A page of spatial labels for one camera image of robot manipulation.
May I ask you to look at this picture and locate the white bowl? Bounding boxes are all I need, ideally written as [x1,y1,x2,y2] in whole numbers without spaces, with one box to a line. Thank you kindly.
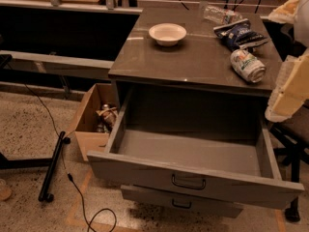
[149,23,186,46]

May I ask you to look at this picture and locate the grey drawer cabinet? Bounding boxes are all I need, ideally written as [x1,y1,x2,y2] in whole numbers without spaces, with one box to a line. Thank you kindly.
[109,9,281,140]

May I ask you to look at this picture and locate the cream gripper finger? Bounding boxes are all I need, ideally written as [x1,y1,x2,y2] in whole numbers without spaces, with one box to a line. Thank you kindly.
[265,54,309,123]
[267,0,300,24]

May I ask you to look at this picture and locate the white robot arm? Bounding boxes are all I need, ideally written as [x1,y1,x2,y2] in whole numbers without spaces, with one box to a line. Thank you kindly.
[265,0,309,123]

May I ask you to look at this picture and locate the grey metal rail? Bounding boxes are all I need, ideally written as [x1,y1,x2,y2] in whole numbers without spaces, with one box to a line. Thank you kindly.
[1,50,114,80]

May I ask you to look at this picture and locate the crushed soda can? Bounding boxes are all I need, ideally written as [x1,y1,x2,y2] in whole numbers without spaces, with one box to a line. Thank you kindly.
[230,49,266,83]

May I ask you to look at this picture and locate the grey bottom drawer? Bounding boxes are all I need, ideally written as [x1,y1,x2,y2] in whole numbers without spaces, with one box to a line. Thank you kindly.
[121,185,243,218]

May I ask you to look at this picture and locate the blue chip bag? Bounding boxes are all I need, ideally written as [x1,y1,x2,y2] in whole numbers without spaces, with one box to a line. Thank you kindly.
[213,18,268,51]

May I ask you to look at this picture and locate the black stand leg with wheels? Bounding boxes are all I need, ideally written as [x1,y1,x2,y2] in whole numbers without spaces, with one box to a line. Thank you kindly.
[38,131,70,202]

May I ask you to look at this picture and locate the black cable on floor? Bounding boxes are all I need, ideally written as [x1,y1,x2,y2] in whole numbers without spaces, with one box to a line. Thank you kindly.
[6,61,118,232]

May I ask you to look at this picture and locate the cardboard box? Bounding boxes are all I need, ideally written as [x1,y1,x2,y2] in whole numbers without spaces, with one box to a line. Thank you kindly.
[66,83,116,161]

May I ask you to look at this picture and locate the open grey top drawer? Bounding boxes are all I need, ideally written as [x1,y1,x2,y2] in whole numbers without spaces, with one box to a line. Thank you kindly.
[87,85,304,209]

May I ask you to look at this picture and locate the clear plastic water bottle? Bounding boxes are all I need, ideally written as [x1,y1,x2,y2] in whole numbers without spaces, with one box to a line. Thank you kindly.
[204,5,242,25]

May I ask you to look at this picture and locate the cans in cardboard box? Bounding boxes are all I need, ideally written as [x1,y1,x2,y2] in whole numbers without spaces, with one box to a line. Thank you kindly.
[96,103,118,133]

